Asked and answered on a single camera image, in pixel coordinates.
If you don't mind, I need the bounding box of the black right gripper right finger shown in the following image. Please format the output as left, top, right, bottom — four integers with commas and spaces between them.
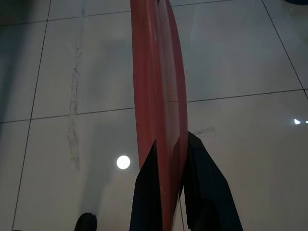
182, 131, 244, 231

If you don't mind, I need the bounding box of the black robot foot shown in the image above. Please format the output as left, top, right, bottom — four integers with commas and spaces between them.
74, 212, 98, 231

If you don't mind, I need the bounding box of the red plate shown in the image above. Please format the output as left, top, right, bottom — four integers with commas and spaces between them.
129, 0, 189, 231

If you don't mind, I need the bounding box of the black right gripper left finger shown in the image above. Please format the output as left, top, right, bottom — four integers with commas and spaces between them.
129, 140, 167, 231

